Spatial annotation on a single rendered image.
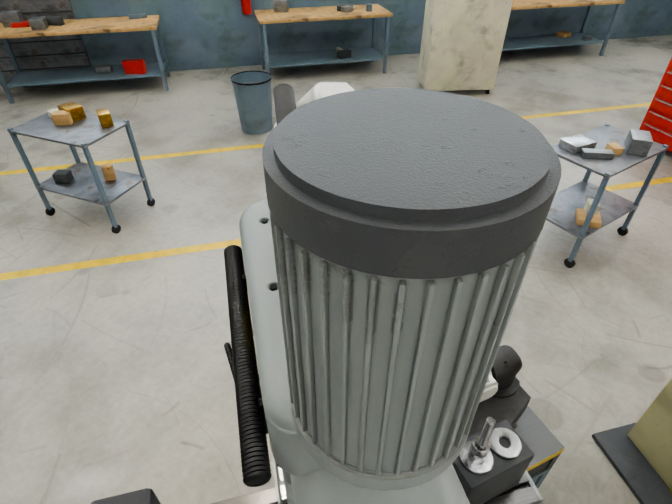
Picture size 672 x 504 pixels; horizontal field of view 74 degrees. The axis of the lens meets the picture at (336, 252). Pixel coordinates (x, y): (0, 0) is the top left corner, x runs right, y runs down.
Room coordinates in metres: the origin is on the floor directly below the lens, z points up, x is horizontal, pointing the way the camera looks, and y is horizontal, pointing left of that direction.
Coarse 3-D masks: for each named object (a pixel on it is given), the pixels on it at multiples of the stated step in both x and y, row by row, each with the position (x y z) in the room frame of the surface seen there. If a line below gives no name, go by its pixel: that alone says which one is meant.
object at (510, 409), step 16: (512, 352) 1.25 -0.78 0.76; (496, 368) 1.17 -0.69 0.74; (512, 368) 1.19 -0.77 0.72; (512, 384) 1.20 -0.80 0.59; (496, 400) 1.13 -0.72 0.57; (512, 400) 1.13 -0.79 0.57; (528, 400) 1.13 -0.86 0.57; (480, 416) 1.05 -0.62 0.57; (496, 416) 1.05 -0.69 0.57; (512, 416) 1.05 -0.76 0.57
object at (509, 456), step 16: (480, 432) 0.68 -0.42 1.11; (496, 432) 0.67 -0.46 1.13; (512, 432) 0.67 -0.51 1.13; (464, 448) 0.62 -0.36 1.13; (496, 448) 0.62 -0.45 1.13; (512, 448) 0.62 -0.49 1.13; (528, 448) 0.63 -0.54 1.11; (464, 464) 0.58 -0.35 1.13; (496, 464) 0.58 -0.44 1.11; (512, 464) 0.58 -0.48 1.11; (528, 464) 0.61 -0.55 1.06; (464, 480) 0.55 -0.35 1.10; (480, 480) 0.54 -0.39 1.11; (496, 480) 0.56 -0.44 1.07; (512, 480) 0.59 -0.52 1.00; (480, 496) 0.54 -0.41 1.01
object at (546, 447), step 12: (528, 408) 1.19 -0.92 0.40; (528, 420) 1.13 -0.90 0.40; (540, 420) 1.13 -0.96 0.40; (528, 432) 1.07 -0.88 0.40; (540, 432) 1.07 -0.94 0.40; (528, 444) 1.01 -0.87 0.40; (540, 444) 1.01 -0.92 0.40; (552, 444) 1.01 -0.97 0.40; (540, 456) 0.96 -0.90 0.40; (552, 456) 0.97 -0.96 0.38; (528, 468) 0.91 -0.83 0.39; (540, 468) 0.97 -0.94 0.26; (540, 480) 0.99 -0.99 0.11
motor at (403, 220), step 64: (320, 128) 0.30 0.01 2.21; (384, 128) 0.30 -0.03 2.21; (448, 128) 0.30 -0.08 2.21; (512, 128) 0.30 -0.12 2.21; (320, 192) 0.22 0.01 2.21; (384, 192) 0.21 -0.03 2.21; (448, 192) 0.21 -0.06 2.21; (512, 192) 0.21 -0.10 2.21; (320, 256) 0.21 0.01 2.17; (384, 256) 0.19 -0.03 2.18; (448, 256) 0.19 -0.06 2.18; (512, 256) 0.21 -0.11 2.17; (320, 320) 0.21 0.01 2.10; (384, 320) 0.19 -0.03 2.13; (448, 320) 0.19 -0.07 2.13; (320, 384) 0.22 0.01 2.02; (384, 384) 0.19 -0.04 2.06; (448, 384) 0.20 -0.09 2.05; (320, 448) 0.22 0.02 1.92; (384, 448) 0.19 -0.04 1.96; (448, 448) 0.20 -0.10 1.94
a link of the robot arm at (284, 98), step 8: (280, 88) 0.72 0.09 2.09; (288, 88) 0.72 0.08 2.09; (280, 96) 0.70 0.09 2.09; (288, 96) 0.70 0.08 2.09; (304, 96) 0.72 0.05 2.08; (280, 104) 0.69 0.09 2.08; (288, 104) 0.69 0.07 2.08; (296, 104) 0.72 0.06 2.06; (304, 104) 0.70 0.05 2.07; (280, 112) 0.68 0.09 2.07; (288, 112) 0.68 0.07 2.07; (280, 120) 0.67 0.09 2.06
